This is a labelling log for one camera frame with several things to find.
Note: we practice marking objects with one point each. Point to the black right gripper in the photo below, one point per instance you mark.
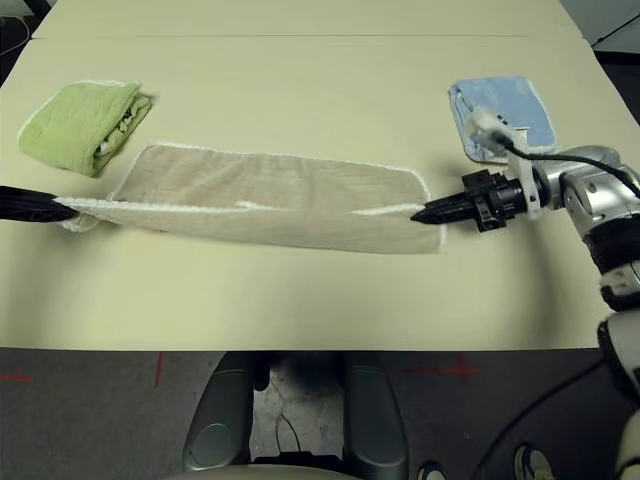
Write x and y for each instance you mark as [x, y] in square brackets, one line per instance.
[500, 200]

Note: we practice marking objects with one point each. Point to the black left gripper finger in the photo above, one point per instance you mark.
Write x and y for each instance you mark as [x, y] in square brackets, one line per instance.
[40, 213]
[30, 196]

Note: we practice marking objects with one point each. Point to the beige towel with white trim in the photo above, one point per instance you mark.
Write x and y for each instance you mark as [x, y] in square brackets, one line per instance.
[275, 200]

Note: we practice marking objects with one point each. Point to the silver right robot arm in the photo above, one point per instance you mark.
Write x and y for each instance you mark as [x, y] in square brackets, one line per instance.
[590, 190]

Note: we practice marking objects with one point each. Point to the folded green towel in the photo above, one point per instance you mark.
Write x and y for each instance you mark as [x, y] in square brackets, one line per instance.
[70, 120]

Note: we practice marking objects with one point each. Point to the folded blue towel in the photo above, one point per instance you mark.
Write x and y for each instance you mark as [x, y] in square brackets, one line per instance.
[510, 100]

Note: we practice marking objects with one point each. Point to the black tripod leg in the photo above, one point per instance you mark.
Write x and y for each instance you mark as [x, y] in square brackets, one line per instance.
[617, 32]

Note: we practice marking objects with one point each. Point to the dark sneaker shoe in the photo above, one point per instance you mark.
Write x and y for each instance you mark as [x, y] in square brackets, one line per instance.
[431, 472]
[532, 462]

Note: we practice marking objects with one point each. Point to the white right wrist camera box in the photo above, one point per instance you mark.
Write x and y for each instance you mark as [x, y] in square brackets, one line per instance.
[487, 127]

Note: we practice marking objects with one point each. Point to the black stand post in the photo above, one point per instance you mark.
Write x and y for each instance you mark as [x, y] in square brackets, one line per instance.
[261, 372]

